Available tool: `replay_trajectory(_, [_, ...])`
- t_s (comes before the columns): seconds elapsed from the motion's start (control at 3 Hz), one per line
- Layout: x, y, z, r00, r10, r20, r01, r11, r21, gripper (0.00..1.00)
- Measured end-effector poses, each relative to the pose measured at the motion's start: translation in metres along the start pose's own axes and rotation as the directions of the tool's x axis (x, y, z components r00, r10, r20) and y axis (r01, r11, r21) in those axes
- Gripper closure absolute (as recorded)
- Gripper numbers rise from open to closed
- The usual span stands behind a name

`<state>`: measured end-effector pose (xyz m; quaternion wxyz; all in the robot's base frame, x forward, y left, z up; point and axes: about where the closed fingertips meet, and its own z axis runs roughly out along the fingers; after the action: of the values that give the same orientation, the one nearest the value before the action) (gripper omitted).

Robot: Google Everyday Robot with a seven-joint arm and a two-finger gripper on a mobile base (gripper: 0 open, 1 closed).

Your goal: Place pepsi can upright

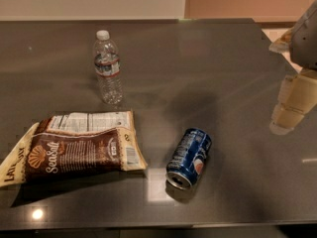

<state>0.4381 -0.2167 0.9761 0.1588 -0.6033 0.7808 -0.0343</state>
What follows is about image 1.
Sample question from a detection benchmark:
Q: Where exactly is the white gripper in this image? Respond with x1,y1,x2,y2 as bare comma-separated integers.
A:
268,0,317,135

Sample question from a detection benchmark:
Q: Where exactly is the blue pepsi can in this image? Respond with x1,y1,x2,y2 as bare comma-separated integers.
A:
166,128,212,189

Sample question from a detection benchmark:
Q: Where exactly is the clear plastic water bottle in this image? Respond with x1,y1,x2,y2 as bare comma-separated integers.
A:
93,30,123,105

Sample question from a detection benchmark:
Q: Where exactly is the brown sea salt chip bag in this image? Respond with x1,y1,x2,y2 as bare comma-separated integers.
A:
0,111,147,187

